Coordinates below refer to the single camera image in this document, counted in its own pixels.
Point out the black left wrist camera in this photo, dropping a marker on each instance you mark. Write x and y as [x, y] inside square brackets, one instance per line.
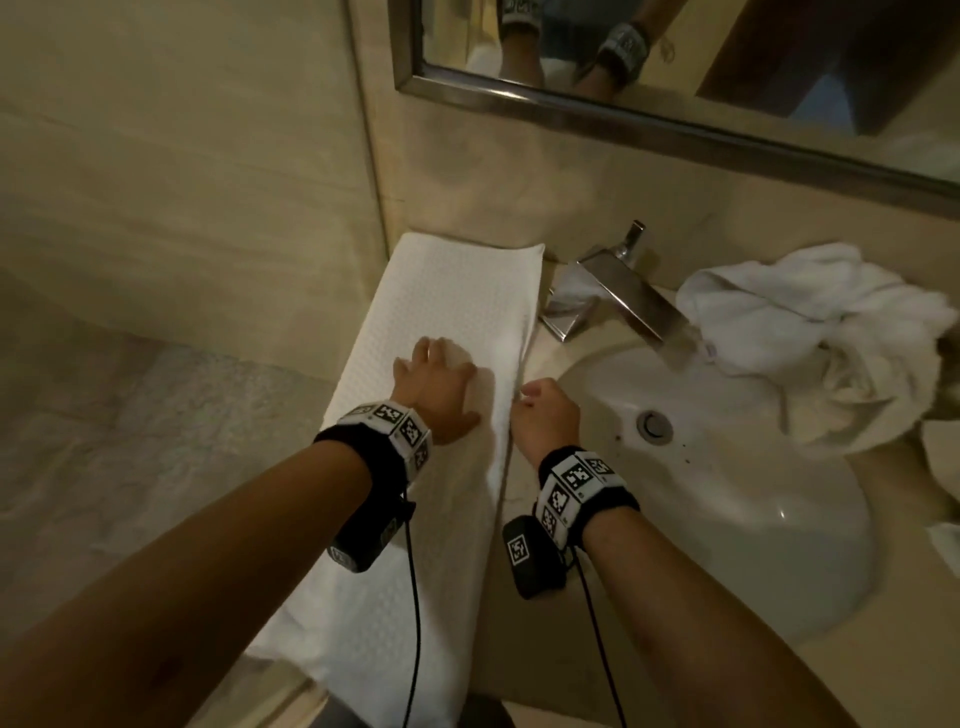
[367, 532]

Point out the person's left hand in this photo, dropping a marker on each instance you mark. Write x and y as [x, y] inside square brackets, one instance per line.
[435, 390]

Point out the right marker wrist band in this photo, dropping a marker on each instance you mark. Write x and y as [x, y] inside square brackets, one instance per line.
[581, 487]

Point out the left marker wrist band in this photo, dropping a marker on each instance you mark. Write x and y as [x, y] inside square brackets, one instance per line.
[390, 435]

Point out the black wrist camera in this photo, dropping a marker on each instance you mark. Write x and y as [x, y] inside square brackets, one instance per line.
[367, 532]
[529, 559]

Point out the metal framed wall mirror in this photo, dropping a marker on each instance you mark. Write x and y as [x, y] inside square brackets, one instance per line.
[750, 60]

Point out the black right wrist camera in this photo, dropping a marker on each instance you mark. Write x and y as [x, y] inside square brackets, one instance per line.
[529, 559]

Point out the large white towel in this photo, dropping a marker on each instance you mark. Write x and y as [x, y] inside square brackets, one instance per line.
[810, 322]

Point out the white waffle towel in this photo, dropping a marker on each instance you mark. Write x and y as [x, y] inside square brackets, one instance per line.
[442, 300]

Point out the person's right forearm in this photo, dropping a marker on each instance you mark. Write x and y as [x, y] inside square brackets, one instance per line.
[690, 637]

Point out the person's right hand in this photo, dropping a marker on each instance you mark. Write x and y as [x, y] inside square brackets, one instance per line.
[547, 420]

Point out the chrome faucet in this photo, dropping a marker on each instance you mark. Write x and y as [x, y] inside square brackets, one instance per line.
[630, 292]

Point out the person's left forearm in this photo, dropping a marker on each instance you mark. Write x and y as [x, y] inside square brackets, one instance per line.
[187, 585]

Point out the white sink basin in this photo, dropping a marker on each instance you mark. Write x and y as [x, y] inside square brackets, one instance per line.
[735, 510]

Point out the marker wrist band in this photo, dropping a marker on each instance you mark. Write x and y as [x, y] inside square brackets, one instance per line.
[581, 487]
[390, 435]

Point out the chrome sink drain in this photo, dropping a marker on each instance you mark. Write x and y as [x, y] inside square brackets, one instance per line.
[654, 426]

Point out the beige marble countertop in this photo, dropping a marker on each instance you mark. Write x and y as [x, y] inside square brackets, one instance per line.
[862, 675]

